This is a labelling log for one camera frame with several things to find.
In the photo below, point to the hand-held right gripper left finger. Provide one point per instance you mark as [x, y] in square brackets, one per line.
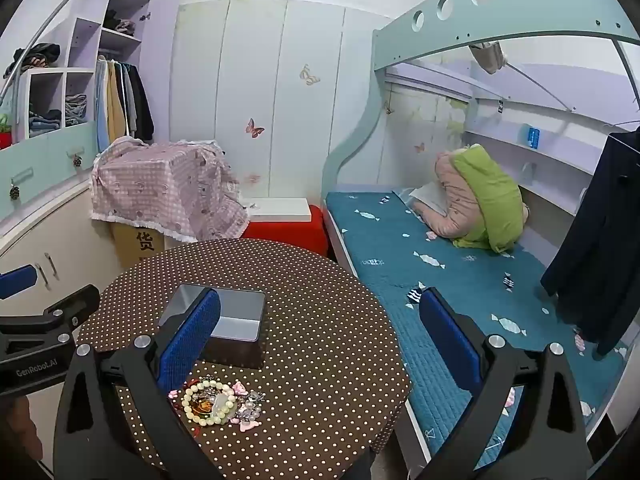
[192, 332]

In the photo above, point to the metal brace rod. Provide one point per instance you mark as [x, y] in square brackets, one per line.
[540, 86]

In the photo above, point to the grey fabric pouch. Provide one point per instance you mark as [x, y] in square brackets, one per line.
[487, 55]

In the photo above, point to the teal candy print bed sheet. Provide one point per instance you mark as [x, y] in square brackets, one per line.
[450, 260]

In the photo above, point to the dark crumpled clothes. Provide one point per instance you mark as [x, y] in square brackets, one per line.
[40, 52]

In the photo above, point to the teal bunk bed frame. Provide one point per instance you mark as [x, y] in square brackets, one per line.
[500, 15]

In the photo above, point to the beige cabinet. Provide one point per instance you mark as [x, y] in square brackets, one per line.
[30, 240]

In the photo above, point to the folded pink green quilt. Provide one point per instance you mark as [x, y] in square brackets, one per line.
[460, 200]

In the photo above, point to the folded clothes pile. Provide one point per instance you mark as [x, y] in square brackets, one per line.
[120, 24]

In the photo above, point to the folded jeans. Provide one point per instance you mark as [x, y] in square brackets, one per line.
[75, 107]

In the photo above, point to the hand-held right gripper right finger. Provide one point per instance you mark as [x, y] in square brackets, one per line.
[447, 340]

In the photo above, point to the grey metal tin box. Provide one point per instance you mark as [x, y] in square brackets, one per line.
[237, 310]

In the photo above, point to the cardboard box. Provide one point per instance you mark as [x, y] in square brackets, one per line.
[137, 247]

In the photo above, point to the red potted plant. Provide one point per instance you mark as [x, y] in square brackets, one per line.
[4, 130]

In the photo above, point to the pink checked cloth cover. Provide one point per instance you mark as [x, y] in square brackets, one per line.
[170, 185]

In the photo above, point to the white wardrobe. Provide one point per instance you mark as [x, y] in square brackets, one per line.
[310, 150]

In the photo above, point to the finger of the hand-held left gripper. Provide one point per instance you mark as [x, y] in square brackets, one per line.
[17, 282]
[80, 302]

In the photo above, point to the white pillow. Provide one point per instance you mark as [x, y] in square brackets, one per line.
[430, 200]

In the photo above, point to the curved metal rail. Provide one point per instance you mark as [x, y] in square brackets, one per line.
[50, 15]

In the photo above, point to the pale jade pendant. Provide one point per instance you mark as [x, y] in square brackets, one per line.
[219, 405]

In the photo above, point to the small pink butterfly sticker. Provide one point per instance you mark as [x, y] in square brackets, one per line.
[252, 178]

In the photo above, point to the white shelf unit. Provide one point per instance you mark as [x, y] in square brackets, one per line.
[82, 40]

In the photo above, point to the cream butterfly sticker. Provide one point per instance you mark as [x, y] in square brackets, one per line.
[309, 75]

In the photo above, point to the row of hanging clothes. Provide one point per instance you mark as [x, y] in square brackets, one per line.
[117, 105]

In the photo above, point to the red stool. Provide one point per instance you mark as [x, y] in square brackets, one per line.
[290, 235]

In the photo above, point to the round polka dot table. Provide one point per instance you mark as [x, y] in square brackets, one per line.
[325, 335]

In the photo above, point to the teal drawer unit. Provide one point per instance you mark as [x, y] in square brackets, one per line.
[45, 157]

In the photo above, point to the dark hanging coat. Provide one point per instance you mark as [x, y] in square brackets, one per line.
[600, 240]

